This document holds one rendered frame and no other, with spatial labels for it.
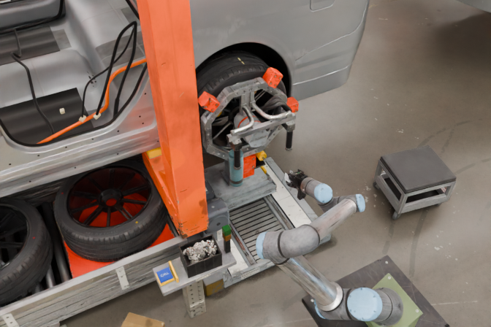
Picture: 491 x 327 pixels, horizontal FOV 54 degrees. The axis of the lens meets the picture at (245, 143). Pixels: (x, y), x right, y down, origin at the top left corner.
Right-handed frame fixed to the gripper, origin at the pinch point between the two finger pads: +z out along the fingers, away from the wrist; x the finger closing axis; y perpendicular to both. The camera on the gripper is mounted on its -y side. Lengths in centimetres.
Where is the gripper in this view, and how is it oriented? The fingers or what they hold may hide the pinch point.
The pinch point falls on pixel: (286, 178)
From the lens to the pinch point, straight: 281.7
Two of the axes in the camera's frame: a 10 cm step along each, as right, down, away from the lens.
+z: -4.8, -2.1, 8.5
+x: -8.5, 3.6, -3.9
